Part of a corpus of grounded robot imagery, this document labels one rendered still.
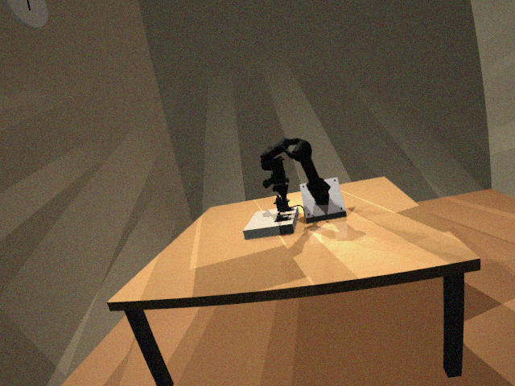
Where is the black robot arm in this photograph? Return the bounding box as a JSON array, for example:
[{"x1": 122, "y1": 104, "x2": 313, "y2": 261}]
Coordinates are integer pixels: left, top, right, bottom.
[{"x1": 260, "y1": 138, "x2": 331, "y2": 205}]

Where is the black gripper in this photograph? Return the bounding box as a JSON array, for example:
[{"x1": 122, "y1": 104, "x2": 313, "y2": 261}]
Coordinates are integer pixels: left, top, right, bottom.
[{"x1": 273, "y1": 169, "x2": 290, "y2": 202}]

